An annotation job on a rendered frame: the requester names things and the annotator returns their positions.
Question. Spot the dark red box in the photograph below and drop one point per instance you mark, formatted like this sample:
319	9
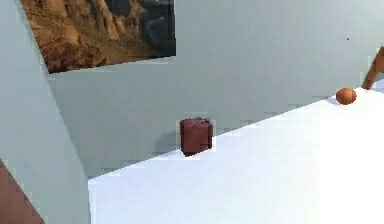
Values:
195	136

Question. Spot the brown rocky landscape picture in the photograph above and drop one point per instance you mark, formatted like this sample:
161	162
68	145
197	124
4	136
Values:
90	30

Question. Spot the orange ball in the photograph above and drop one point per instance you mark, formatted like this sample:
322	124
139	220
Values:
346	96

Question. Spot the brown wooden furniture leg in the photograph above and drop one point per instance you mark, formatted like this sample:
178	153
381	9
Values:
374	70

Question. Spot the brown wooden door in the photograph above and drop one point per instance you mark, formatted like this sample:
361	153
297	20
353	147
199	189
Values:
13	200

